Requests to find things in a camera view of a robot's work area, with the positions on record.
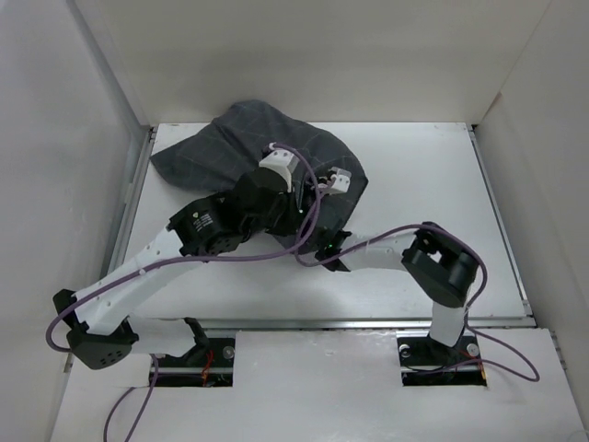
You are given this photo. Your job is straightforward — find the dark grey checked pillowcase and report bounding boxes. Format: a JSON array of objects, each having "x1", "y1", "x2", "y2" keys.
[{"x1": 149, "y1": 99, "x2": 372, "y2": 250}]

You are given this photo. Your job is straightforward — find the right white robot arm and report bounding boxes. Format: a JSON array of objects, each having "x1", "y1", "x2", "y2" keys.
[{"x1": 303, "y1": 222, "x2": 481, "y2": 363}]

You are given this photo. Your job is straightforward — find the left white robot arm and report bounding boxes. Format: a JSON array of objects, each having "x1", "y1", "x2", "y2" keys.
[{"x1": 53, "y1": 166, "x2": 320, "y2": 370}]

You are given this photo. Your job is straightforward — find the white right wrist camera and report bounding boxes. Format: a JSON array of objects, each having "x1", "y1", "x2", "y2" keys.
[{"x1": 319, "y1": 167, "x2": 352, "y2": 194}]

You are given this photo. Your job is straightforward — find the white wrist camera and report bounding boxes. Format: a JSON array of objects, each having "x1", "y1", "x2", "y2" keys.
[
  {"x1": 259, "y1": 143, "x2": 299, "y2": 192},
  {"x1": 319, "y1": 167, "x2": 352, "y2": 194}
]

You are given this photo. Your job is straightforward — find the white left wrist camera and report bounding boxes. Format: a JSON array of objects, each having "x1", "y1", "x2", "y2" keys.
[{"x1": 259, "y1": 143, "x2": 299, "y2": 192}]

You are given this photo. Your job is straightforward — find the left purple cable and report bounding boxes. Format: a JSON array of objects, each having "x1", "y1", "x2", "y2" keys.
[{"x1": 45, "y1": 142, "x2": 323, "y2": 438}]

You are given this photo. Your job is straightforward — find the purple cable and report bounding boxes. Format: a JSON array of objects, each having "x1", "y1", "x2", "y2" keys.
[
  {"x1": 294, "y1": 177, "x2": 540, "y2": 382},
  {"x1": 45, "y1": 142, "x2": 323, "y2": 438}
]

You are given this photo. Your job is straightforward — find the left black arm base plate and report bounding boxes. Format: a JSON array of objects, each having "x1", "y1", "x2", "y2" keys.
[{"x1": 155, "y1": 337, "x2": 236, "y2": 388}]

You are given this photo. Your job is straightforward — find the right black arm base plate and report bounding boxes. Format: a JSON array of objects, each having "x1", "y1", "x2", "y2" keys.
[{"x1": 398, "y1": 335, "x2": 487, "y2": 387}]

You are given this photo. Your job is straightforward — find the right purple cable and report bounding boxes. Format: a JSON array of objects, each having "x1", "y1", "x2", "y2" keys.
[{"x1": 294, "y1": 177, "x2": 540, "y2": 382}]

